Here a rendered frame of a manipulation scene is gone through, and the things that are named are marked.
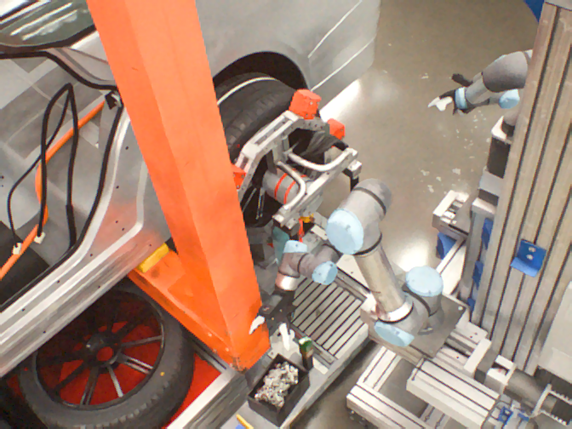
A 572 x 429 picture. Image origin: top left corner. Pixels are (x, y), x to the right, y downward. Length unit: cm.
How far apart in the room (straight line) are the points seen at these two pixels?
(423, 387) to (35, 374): 146
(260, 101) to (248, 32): 25
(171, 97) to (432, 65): 305
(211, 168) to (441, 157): 231
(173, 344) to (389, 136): 186
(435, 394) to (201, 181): 108
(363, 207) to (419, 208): 183
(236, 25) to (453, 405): 144
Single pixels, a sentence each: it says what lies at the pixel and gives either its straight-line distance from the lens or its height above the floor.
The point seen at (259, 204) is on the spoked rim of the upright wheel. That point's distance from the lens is 291.
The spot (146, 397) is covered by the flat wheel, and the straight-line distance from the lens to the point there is 278.
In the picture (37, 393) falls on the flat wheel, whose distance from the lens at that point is 293.
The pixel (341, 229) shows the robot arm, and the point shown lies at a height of 141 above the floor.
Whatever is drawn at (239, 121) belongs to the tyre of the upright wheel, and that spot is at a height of 117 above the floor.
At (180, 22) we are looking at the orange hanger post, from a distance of 156.
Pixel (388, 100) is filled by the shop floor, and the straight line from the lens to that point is 429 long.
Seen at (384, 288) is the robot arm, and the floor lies 117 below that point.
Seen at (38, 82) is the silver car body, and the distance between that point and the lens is 319.
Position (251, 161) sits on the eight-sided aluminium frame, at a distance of 252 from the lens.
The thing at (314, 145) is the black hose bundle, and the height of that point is 103.
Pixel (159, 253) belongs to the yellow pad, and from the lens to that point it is 283.
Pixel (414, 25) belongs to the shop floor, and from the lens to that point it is 482.
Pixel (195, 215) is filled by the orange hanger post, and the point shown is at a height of 148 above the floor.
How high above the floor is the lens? 295
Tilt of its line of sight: 51 degrees down
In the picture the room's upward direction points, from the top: 9 degrees counter-clockwise
